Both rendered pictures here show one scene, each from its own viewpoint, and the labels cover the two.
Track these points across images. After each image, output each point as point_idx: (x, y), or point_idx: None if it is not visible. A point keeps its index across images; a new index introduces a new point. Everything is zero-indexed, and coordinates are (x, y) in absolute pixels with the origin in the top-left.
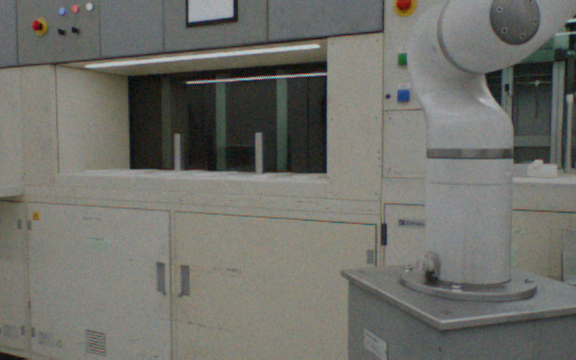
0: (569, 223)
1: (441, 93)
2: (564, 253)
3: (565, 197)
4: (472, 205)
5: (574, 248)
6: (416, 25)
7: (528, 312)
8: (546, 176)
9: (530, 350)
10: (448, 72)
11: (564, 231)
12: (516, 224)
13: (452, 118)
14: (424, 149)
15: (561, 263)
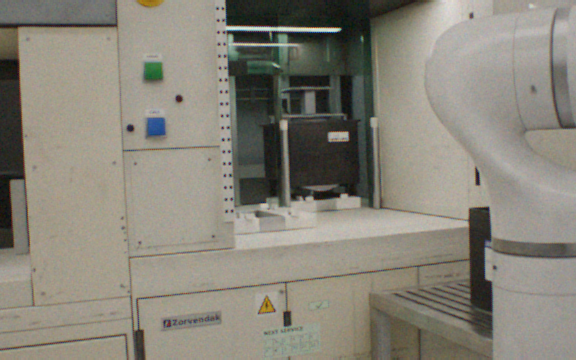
0: (371, 285)
1: (521, 156)
2: (478, 334)
3: (365, 254)
4: None
5: (464, 323)
6: (468, 48)
7: None
8: (306, 226)
9: None
10: (527, 124)
11: (388, 298)
12: (317, 297)
13: None
14: (191, 208)
15: (377, 336)
